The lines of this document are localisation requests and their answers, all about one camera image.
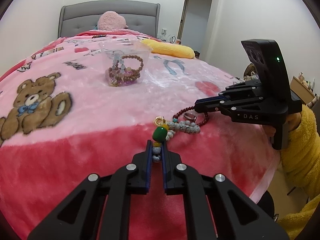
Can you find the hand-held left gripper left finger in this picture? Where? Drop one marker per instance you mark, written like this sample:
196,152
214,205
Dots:
149,165

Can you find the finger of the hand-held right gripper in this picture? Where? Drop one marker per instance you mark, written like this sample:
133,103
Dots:
240,90
212,104

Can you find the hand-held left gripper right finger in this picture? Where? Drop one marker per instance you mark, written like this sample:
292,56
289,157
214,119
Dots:
165,165

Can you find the gold earring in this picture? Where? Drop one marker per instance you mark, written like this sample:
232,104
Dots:
114,83
158,122

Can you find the clear plastic container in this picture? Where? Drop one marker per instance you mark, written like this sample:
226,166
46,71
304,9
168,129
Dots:
140,52

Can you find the person's right forearm yellow sleeve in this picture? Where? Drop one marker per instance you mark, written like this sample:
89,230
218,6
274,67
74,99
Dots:
302,145

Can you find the person's right hand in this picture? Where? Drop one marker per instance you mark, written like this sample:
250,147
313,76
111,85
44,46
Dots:
293,121

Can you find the wooden cabinet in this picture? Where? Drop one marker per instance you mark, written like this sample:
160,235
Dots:
302,91

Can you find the yellow plush pillow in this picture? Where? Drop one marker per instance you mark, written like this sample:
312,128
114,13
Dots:
172,48

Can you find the white nightstand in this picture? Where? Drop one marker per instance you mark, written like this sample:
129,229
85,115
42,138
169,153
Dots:
172,41

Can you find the pink printed blanket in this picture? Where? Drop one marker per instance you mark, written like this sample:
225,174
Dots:
87,110

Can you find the wooden door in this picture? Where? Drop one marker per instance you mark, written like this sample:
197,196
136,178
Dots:
183,12

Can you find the pink plush toy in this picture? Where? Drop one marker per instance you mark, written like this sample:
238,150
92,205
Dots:
110,21

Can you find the grey padded headboard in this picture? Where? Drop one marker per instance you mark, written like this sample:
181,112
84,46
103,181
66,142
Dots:
82,17

